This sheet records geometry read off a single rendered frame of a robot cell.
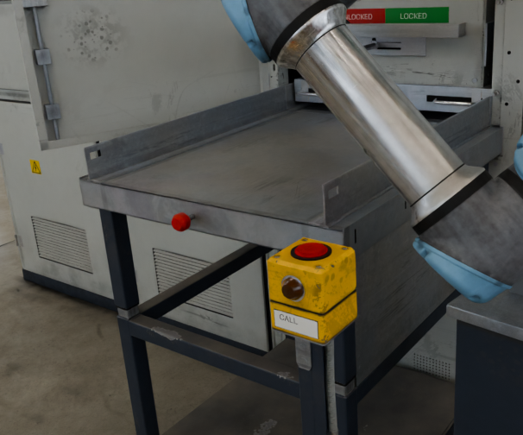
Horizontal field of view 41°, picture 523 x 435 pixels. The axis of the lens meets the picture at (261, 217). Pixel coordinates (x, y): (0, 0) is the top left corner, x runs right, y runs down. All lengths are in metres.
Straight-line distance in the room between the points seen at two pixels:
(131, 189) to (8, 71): 1.52
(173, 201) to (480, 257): 0.60
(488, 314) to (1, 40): 2.17
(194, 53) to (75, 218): 1.07
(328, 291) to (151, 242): 1.64
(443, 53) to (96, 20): 0.83
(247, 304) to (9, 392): 0.81
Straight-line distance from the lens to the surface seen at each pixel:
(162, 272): 2.43
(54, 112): 1.76
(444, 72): 1.71
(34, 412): 2.29
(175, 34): 1.84
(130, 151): 1.48
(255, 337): 2.25
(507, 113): 1.62
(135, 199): 1.33
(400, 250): 1.28
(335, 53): 0.90
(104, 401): 2.25
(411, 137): 0.87
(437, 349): 1.91
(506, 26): 1.60
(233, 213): 1.17
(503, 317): 1.02
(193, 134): 1.62
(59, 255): 2.89
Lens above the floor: 1.24
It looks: 20 degrees down
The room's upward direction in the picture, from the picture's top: 4 degrees counter-clockwise
